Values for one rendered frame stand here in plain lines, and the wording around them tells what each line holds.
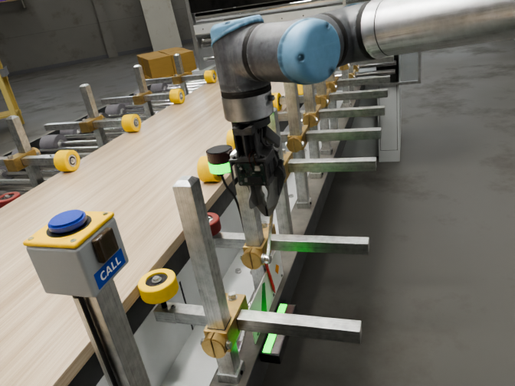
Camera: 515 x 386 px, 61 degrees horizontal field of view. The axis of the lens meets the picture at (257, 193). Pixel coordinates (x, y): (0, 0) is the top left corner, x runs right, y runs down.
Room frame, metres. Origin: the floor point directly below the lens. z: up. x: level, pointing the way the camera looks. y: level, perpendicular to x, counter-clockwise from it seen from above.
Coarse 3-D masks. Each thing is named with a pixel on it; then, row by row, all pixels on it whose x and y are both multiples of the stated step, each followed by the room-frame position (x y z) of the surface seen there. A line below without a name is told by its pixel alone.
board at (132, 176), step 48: (192, 96) 2.55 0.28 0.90; (144, 144) 1.77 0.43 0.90; (192, 144) 1.66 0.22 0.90; (48, 192) 1.39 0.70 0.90; (96, 192) 1.32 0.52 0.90; (144, 192) 1.25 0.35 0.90; (0, 240) 1.08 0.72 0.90; (144, 240) 0.95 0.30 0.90; (0, 288) 0.84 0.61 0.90; (0, 336) 0.67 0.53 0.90; (48, 336) 0.65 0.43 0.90; (0, 384) 0.55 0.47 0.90; (48, 384) 0.53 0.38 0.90
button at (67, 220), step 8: (56, 216) 0.44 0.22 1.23; (64, 216) 0.43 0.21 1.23; (72, 216) 0.43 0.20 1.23; (80, 216) 0.43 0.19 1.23; (48, 224) 0.43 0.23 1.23; (56, 224) 0.42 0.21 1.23; (64, 224) 0.41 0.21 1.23; (72, 224) 0.42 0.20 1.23; (80, 224) 0.42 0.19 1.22; (56, 232) 0.41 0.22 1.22; (64, 232) 0.41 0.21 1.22
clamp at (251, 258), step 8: (264, 232) 0.94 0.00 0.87; (272, 232) 0.95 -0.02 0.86; (264, 240) 0.91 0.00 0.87; (248, 248) 0.89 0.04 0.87; (256, 248) 0.88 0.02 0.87; (264, 248) 0.89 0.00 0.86; (240, 256) 0.89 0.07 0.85; (248, 256) 0.87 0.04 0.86; (256, 256) 0.86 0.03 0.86; (248, 264) 0.87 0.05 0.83; (256, 264) 0.86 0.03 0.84; (264, 264) 0.88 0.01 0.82
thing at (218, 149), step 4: (212, 148) 0.94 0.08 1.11; (216, 148) 0.93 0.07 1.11; (220, 148) 0.93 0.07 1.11; (224, 148) 0.92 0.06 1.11; (228, 148) 0.92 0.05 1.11; (208, 152) 0.91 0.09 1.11; (212, 152) 0.91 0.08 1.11; (216, 152) 0.90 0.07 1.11; (220, 152) 0.90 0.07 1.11; (212, 164) 0.90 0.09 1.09; (216, 164) 0.90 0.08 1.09; (220, 164) 0.90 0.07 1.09; (228, 172) 0.90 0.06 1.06; (224, 180) 0.92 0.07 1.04; (224, 184) 0.92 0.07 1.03; (228, 188) 0.92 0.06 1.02; (232, 192) 0.92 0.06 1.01; (236, 200) 0.91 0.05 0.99; (240, 212) 0.91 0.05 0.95; (240, 216) 0.91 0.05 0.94
